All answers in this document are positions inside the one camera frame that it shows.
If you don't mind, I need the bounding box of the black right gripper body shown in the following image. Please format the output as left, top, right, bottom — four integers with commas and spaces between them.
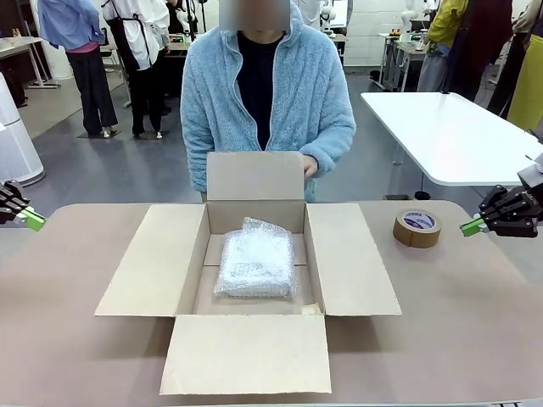
519, 189, 543, 240

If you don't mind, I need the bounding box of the brown packing tape roll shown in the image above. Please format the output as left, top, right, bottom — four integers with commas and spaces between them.
392, 208, 442, 249

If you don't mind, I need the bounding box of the bubble-wrapped clock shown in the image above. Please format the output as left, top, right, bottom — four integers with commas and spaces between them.
214, 215, 297, 301

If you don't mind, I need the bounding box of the brown cardboard box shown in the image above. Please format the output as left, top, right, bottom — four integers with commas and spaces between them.
93, 151, 403, 396

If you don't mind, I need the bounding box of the person's left forearm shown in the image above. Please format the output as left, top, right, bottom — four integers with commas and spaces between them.
301, 126, 357, 173

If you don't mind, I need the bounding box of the person's right forearm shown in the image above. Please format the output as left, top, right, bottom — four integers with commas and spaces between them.
181, 139, 213, 192

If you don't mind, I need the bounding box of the white cylindrical air purifier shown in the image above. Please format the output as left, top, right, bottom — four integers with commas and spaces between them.
0, 75, 46, 188

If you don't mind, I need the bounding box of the large white table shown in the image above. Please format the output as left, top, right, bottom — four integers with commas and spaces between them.
360, 91, 543, 201

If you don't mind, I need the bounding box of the person in yellow-green skirt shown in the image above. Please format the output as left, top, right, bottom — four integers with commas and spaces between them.
487, 0, 543, 133

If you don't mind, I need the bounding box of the wooden top background table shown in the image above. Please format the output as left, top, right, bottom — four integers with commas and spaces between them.
0, 36, 63, 91

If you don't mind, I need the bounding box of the person in dark robe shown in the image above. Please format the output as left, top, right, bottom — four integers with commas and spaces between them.
449, 0, 515, 103

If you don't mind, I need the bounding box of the person in blue shirt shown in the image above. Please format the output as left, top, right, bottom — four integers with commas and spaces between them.
37, 0, 120, 137

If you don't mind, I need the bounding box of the grey background workbench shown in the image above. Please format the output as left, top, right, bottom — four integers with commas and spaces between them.
376, 31, 426, 92

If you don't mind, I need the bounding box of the person in yellow jacket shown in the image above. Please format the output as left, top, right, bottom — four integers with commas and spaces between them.
417, 0, 467, 92

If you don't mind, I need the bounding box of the person in white coat, apron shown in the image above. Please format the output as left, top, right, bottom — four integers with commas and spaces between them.
101, 0, 171, 139

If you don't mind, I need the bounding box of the person in blue fleece jacket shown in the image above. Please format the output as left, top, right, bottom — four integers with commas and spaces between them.
180, 0, 357, 204

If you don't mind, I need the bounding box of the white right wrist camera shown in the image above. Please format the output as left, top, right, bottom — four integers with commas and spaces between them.
516, 152, 543, 190

